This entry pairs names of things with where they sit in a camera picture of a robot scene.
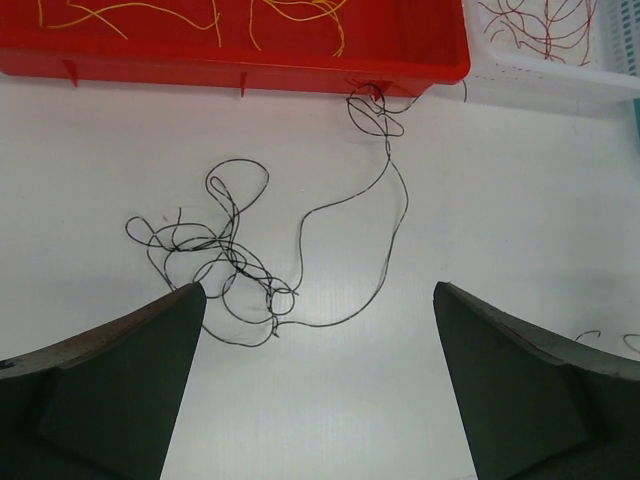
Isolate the teal transparent plastic tray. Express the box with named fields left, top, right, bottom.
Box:
left=629, top=98, right=640, bottom=141

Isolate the white perforated plastic basket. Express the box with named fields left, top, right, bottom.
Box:
left=463, top=0, right=639, bottom=103

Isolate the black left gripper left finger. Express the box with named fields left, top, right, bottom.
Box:
left=1, top=283, right=206, bottom=479

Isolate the black wire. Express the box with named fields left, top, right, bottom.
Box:
left=574, top=329, right=640, bottom=354

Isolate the multicolour wire bundle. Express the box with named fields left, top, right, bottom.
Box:
left=124, top=79, right=469, bottom=347

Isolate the red plastic tray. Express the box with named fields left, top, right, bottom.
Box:
left=1, top=1, right=471, bottom=97

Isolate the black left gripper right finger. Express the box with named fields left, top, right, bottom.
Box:
left=433, top=282, right=639, bottom=479

